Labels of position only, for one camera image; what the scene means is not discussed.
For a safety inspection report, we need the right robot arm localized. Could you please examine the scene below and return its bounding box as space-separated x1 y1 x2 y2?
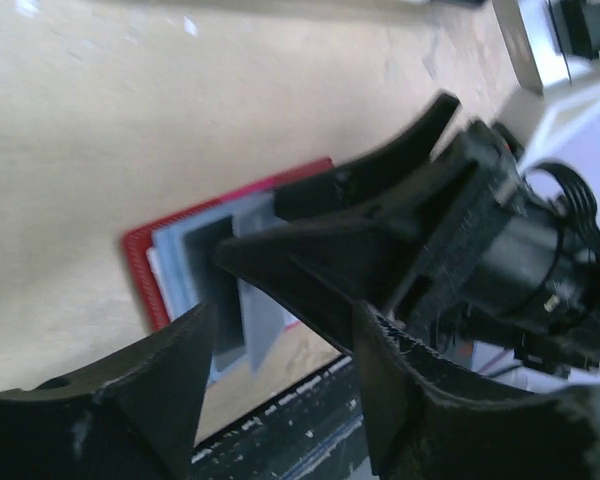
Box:
214 91 600 367

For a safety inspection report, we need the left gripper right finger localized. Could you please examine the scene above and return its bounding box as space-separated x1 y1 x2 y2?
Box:
352 302 600 479

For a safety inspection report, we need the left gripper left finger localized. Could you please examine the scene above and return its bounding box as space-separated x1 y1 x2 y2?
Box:
0 304 218 479

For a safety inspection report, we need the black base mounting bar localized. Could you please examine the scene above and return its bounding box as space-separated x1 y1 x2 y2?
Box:
189 355 375 479

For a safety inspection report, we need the red card holder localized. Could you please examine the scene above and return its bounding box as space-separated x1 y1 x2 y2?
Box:
121 156 351 386

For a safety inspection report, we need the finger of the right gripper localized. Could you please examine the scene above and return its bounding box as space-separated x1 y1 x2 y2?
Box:
215 159 480 352

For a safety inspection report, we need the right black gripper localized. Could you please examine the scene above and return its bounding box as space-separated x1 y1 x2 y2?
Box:
274 92 600 365

